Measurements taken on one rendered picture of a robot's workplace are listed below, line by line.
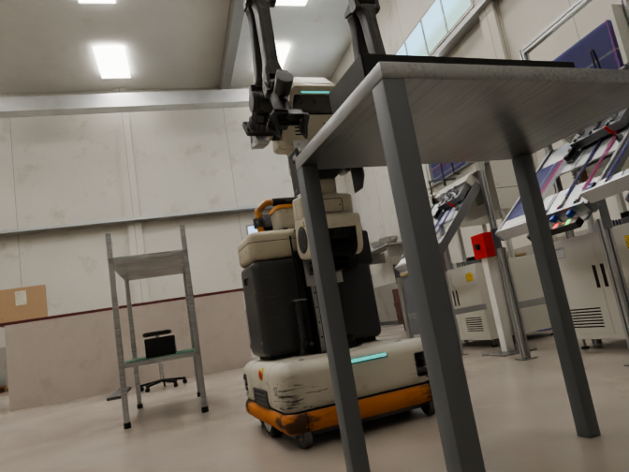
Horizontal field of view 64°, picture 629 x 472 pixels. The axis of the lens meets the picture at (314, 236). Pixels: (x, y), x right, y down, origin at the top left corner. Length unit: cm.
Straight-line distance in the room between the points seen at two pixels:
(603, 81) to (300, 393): 124
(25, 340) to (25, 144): 755
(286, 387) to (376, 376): 33
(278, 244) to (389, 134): 136
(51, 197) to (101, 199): 105
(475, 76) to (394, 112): 19
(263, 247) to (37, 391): 449
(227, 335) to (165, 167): 720
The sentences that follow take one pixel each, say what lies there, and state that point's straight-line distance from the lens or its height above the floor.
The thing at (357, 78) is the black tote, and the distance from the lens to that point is 106.
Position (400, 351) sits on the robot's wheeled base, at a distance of 191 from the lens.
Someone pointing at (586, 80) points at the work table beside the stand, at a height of 77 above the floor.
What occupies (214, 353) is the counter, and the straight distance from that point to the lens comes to 605.
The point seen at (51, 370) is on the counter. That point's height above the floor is 34.
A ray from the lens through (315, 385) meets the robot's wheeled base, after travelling 177.
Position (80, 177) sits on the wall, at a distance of 1270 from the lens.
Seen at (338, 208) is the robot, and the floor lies 82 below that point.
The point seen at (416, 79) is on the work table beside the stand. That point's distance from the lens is 88.
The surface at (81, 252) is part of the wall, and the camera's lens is 1228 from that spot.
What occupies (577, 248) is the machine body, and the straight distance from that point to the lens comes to 309.
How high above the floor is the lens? 42
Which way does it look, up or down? 9 degrees up
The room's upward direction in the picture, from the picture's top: 10 degrees counter-clockwise
